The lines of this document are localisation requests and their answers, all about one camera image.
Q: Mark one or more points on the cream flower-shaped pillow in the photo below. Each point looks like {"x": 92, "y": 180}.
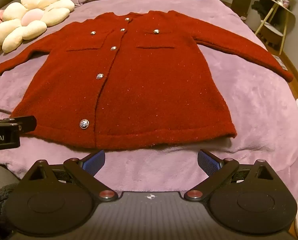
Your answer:
{"x": 31, "y": 17}

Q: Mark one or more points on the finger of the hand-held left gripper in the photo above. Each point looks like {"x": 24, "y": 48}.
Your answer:
{"x": 19, "y": 124}

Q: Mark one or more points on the purple fleece blanket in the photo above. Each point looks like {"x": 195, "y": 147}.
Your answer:
{"x": 251, "y": 110}

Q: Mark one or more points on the dark clutter on floor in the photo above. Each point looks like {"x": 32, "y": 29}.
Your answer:
{"x": 273, "y": 20}

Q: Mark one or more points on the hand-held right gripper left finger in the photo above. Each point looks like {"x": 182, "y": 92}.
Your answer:
{"x": 96, "y": 163}

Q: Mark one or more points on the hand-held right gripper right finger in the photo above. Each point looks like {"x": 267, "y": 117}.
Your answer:
{"x": 208, "y": 162}

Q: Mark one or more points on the red knit cardigan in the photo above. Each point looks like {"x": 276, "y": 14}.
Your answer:
{"x": 139, "y": 85}

